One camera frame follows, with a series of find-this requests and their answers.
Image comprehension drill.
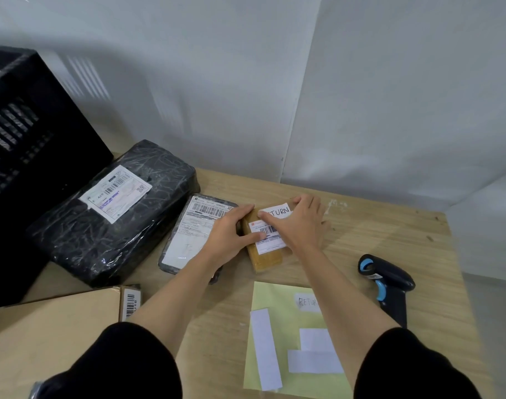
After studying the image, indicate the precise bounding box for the black blue barcode scanner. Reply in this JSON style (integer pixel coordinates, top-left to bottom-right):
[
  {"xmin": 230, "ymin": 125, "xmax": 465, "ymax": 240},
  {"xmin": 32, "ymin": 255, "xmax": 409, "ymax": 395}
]
[{"xmin": 358, "ymin": 254, "xmax": 416, "ymax": 329}]

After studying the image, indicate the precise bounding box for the person's right forearm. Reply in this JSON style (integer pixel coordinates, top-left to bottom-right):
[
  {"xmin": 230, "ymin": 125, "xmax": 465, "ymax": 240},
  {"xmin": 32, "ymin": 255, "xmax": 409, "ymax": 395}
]
[{"xmin": 292, "ymin": 244, "xmax": 403, "ymax": 387}]

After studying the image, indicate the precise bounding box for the small white return sticker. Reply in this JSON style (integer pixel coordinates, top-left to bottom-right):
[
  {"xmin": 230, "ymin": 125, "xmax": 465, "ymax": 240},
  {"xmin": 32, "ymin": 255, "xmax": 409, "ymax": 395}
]
[{"xmin": 294, "ymin": 291, "xmax": 322, "ymax": 314}]

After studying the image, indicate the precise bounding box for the black plastic crate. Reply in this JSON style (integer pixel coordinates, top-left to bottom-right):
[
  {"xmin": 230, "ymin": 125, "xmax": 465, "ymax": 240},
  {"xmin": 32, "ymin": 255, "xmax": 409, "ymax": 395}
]
[{"xmin": 0, "ymin": 46, "xmax": 114, "ymax": 329}]

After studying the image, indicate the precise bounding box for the yellow taped parcel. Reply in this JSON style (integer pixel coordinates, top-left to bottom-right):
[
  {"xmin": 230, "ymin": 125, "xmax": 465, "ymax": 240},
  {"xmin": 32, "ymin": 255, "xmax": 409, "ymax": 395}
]
[{"xmin": 240, "ymin": 203, "xmax": 295, "ymax": 274}]

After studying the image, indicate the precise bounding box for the person's left forearm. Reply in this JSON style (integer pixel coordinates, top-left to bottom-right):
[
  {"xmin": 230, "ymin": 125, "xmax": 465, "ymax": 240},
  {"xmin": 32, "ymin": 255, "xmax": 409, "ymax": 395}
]
[{"xmin": 128, "ymin": 253, "xmax": 225, "ymax": 362}]

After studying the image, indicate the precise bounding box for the yellow sticker backing sheet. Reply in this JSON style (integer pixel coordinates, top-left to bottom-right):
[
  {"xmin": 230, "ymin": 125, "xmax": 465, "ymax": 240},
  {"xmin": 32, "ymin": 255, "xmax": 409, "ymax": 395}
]
[{"xmin": 243, "ymin": 281, "xmax": 353, "ymax": 399}]

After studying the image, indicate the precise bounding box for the cardboard box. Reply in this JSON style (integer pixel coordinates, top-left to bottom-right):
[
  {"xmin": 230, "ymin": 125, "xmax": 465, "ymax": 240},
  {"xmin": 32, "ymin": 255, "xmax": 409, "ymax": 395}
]
[{"xmin": 0, "ymin": 284, "xmax": 142, "ymax": 399}]

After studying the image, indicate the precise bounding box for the person's right hand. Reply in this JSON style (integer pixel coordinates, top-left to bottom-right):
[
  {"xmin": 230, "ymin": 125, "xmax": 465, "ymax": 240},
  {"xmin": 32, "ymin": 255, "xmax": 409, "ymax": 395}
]
[{"xmin": 257, "ymin": 194, "xmax": 332, "ymax": 262}]

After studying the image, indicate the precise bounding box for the grey labelled parcel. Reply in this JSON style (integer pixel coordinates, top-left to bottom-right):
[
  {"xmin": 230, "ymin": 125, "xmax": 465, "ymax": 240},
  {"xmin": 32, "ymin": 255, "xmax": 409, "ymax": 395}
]
[{"xmin": 158, "ymin": 194, "xmax": 239, "ymax": 285}]

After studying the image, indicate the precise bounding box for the person's left hand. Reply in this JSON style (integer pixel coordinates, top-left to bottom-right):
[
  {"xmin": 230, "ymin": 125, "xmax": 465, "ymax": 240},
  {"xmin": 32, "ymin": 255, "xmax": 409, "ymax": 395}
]
[{"xmin": 202, "ymin": 203, "xmax": 268, "ymax": 270}]

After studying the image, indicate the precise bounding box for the large black parcel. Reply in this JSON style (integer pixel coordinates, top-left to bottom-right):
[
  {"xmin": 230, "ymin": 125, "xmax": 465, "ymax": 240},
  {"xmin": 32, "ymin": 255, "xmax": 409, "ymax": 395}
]
[{"xmin": 26, "ymin": 140, "xmax": 201, "ymax": 288}]

